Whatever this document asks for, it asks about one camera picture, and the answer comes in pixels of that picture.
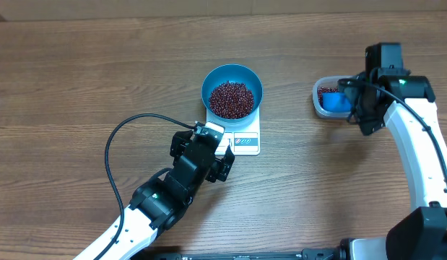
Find clear container of red beans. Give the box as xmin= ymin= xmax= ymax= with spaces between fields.
xmin=312 ymin=76 xmax=351 ymax=119

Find teal metal bowl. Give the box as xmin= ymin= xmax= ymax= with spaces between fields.
xmin=201 ymin=64 xmax=264 ymax=118

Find red beans in bowl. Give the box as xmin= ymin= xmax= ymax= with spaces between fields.
xmin=209 ymin=81 xmax=254 ymax=119

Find blue plastic measuring scoop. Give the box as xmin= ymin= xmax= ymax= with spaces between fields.
xmin=322 ymin=92 xmax=352 ymax=113

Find white digital kitchen scale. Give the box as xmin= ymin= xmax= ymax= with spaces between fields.
xmin=206 ymin=108 xmax=261 ymax=156

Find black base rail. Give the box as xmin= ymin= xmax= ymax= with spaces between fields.
xmin=131 ymin=247 xmax=350 ymax=260

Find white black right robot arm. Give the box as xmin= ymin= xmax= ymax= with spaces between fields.
xmin=337 ymin=43 xmax=447 ymax=259

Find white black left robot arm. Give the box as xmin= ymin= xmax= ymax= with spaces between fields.
xmin=76 ymin=127 xmax=235 ymax=259

